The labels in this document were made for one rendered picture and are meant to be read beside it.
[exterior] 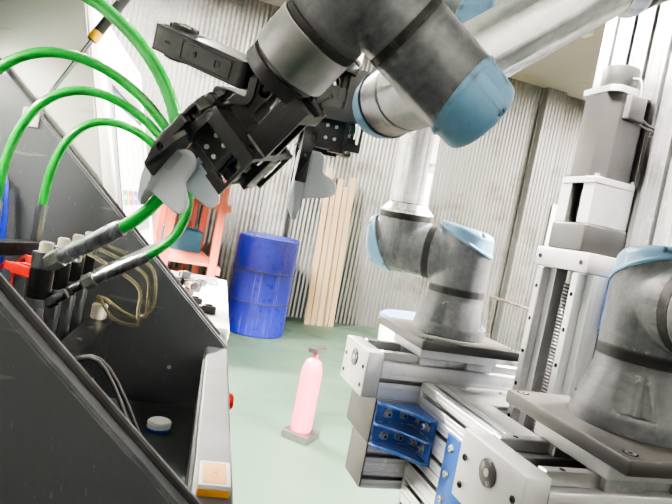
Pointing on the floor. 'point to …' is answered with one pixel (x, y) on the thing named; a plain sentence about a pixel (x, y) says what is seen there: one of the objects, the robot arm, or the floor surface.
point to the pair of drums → (261, 284)
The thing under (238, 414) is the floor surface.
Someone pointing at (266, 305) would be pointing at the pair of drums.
